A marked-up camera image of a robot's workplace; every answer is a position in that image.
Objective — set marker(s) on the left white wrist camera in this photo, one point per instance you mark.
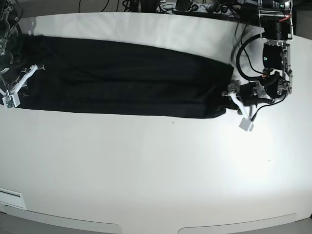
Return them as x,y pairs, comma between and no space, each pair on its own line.
246,125

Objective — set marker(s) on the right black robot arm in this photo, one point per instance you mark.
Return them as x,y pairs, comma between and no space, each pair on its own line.
20,63

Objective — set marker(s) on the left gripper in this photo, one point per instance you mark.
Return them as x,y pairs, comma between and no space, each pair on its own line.
245,97

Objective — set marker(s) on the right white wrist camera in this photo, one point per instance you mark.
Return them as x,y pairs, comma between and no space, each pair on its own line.
11,101

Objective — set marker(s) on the black T-shirt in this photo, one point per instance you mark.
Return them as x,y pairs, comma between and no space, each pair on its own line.
108,77

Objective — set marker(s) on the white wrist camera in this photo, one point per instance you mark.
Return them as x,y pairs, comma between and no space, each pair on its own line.
246,125
11,101

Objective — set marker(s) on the white label plate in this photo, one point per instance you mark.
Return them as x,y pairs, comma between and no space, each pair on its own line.
12,198

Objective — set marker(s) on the black equipment clutter behind table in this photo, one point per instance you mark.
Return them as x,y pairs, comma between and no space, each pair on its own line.
253,12

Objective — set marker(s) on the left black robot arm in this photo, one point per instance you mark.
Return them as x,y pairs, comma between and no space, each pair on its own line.
274,83

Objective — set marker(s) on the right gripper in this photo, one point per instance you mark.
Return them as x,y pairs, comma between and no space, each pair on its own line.
12,80

